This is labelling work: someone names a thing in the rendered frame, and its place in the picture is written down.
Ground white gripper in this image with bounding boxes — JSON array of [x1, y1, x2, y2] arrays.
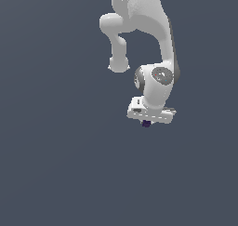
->
[[126, 96, 178, 126]]

